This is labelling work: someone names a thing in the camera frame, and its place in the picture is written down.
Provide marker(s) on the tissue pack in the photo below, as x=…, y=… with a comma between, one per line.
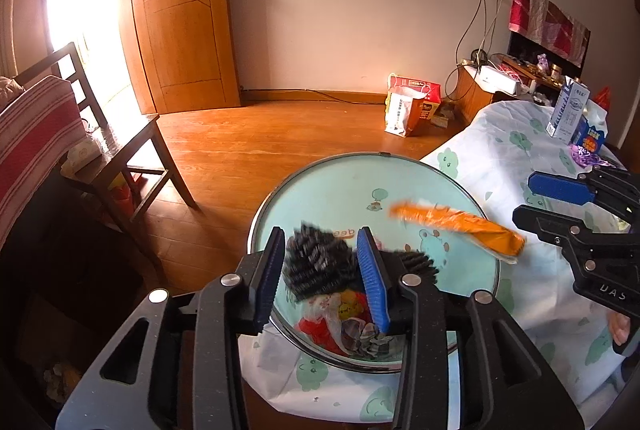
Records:
x=82, y=156

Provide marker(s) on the red patterned cloth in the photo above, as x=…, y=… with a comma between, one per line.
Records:
x=545, y=18

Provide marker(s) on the purple foil wrapper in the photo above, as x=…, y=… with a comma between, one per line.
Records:
x=587, y=156

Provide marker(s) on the steel wool scrubber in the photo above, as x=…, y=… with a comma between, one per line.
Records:
x=315, y=260

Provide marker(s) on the wooden door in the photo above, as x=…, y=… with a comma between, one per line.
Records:
x=180, y=10

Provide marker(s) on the beige curtain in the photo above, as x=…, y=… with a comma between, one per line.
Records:
x=20, y=20

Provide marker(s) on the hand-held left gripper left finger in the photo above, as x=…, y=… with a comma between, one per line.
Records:
x=262, y=282

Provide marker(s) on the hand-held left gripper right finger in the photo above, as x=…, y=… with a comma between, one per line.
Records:
x=372, y=282

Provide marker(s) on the person's right hand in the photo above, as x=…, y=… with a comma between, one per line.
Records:
x=621, y=329

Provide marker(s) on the light blue cartoon basin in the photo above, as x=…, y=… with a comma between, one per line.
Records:
x=350, y=190

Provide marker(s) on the wooden cabinet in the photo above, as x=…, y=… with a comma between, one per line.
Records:
x=472, y=98

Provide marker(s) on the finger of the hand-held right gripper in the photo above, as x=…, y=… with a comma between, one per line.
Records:
x=547, y=222
x=560, y=187

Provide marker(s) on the white box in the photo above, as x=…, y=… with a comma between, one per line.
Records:
x=497, y=80

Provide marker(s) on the red striped cloth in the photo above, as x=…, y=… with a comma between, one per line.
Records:
x=35, y=130

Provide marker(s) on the blue and white carton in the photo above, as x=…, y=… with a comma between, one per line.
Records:
x=590, y=138

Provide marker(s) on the orange plastic bag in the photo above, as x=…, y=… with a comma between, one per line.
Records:
x=602, y=99

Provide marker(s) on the tall white milk carton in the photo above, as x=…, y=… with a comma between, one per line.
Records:
x=565, y=110

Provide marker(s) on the black television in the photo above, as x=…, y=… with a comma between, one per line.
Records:
x=525, y=48

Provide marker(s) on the red and white plastic bag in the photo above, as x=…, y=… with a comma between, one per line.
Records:
x=320, y=327

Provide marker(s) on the yellow plastic bag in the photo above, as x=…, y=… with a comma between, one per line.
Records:
x=350, y=307

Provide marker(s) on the dark wooden chair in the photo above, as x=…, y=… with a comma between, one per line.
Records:
x=130, y=145

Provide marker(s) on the orange snack wrapper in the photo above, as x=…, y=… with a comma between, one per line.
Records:
x=465, y=225

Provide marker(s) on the white paper bag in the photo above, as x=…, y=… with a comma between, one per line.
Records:
x=400, y=113

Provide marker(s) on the red gift bag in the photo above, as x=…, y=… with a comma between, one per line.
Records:
x=431, y=94

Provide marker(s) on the patterned wrapper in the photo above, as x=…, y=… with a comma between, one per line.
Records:
x=370, y=340

